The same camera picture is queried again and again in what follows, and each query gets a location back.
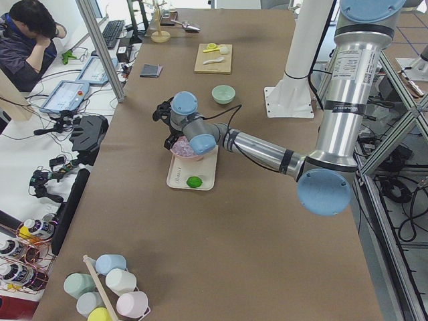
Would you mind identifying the seated person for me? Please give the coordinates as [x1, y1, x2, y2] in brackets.
[1, 1, 67, 92]

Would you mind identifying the white camera pedestal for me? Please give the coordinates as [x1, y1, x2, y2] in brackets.
[264, 0, 336, 118]

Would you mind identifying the steel ice scoop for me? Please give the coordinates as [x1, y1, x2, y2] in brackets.
[171, 19, 201, 33]

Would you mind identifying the beige rabbit tray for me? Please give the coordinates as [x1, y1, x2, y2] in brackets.
[166, 146, 218, 191]

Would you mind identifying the aluminium frame post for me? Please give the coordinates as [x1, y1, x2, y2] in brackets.
[76, 0, 125, 103]

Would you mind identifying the lower teach pendant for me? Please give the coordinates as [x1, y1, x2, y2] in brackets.
[39, 80, 90, 114]

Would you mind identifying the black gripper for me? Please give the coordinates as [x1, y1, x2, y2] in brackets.
[163, 116, 183, 149]

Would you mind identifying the white plastic cup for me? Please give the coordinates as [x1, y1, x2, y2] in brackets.
[106, 268, 136, 296]

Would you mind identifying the teach pendant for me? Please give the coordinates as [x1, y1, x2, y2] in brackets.
[76, 56, 108, 86]
[39, 80, 90, 114]

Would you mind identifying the yellow plastic cup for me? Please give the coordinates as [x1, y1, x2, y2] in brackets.
[87, 307, 112, 321]

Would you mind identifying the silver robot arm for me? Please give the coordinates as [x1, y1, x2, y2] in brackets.
[153, 1, 405, 216]

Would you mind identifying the white ceramic spoon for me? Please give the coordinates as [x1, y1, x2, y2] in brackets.
[203, 56, 225, 65]

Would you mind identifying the green ceramic bowl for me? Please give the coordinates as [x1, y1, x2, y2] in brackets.
[211, 84, 235, 104]

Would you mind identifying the pink bowl of ice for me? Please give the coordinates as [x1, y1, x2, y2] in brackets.
[170, 136, 216, 161]

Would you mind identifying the grey folded cloth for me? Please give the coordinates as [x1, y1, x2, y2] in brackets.
[139, 64, 163, 78]

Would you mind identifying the wooden cup tree stand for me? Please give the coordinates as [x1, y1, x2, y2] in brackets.
[148, 0, 171, 43]

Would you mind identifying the bamboo cutting board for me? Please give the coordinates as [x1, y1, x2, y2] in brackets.
[194, 43, 233, 74]

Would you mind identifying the green lime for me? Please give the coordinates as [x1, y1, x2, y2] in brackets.
[186, 176, 203, 189]

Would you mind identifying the black camera cable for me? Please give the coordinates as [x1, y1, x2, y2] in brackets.
[202, 104, 243, 134]

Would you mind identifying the black keyboard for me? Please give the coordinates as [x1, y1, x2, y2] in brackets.
[102, 20, 125, 49]

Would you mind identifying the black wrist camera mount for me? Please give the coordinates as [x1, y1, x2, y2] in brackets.
[152, 97, 173, 125]

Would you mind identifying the yellow plastic knife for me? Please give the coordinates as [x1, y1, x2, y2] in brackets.
[203, 47, 220, 53]

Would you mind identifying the green plastic cup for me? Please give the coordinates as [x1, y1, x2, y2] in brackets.
[64, 273, 96, 299]

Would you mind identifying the upper teach pendant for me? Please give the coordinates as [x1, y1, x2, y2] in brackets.
[76, 56, 108, 86]

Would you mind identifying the copper wire bottle basket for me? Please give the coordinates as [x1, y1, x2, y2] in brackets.
[1, 219, 56, 295]

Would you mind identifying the grey plastic cup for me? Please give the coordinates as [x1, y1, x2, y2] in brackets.
[76, 292, 104, 318]

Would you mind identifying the blue plastic cup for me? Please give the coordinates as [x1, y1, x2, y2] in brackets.
[95, 254, 127, 276]

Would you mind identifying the pink plastic cup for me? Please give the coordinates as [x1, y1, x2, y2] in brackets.
[116, 291, 150, 318]

